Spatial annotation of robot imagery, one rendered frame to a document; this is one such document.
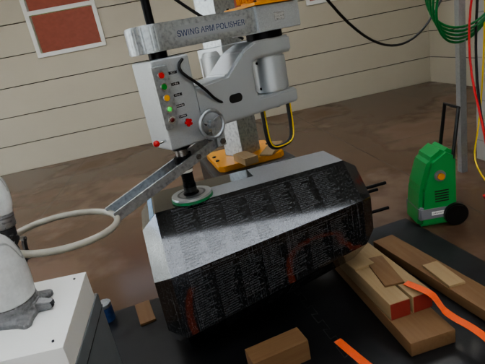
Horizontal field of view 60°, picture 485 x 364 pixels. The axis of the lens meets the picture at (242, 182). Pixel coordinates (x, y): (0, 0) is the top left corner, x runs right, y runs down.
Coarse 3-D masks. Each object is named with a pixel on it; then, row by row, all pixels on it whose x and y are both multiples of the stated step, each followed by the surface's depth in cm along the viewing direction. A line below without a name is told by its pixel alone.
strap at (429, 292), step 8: (416, 288) 218; (424, 288) 217; (432, 296) 213; (440, 304) 212; (448, 312) 211; (456, 320) 206; (464, 320) 205; (472, 328) 200; (480, 336) 196; (344, 344) 218; (352, 352) 212; (360, 360) 206
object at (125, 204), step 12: (192, 144) 226; (204, 144) 229; (216, 144) 220; (192, 156) 213; (204, 156) 217; (168, 168) 218; (180, 168) 210; (144, 180) 212; (156, 180) 215; (168, 180) 207; (132, 192) 209; (144, 192) 201; (156, 192) 204; (120, 204) 206; (132, 204) 198; (120, 216) 195
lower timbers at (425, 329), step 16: (384, 240) 296; (400, 240) 292; (400, 256) 273; (416, 256) 270; (416, 272) 259; (352, 288) 261; (448, 288) 235; (464, 288) 232; (480, 288) 230; (368, 304) 241; (464, 304) 227; (480, 304) 218; (384, 320) 224; (400, 320) 217; (416, 320) 215; (432, 320) 212; (400, 336) 210; (416, 336) 204; (432, 336) 203; (448, 336) 204; (416, 352) 203
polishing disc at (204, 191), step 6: (198, 186) 231; (204, 186) 229; (180, 192) 227; (198, 192) 222; (204, 192) 220; (210, 192) 220; (174, 198) 220; (180, 198) 218; (186, 198) 217; (192, 198) 215; (198, 198) 214
